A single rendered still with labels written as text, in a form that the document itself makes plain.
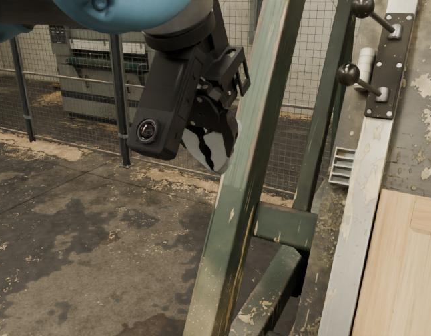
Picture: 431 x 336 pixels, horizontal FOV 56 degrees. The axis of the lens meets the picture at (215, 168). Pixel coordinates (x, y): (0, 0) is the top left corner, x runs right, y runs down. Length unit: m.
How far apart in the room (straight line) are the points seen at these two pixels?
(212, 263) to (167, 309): 1.52
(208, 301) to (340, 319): 0.25
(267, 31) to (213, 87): 0.48
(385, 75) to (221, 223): 0.41
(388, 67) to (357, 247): 0.33
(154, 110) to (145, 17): 0.22
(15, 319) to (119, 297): 0.54
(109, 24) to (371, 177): 0.65
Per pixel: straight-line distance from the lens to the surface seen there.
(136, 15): 0.17
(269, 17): 0.91
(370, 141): 0.78
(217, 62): 0.45
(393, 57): 0.82
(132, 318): 2.31
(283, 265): 1.31
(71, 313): 2.43
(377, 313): 0.79
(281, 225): 0.87
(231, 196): 0.81
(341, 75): 0.70
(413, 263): 0.79
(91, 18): 0.18
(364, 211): 0.77
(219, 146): 0.47
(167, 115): 0.38
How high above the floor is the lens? 1.56
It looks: 23 degrees down
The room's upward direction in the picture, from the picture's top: straight up
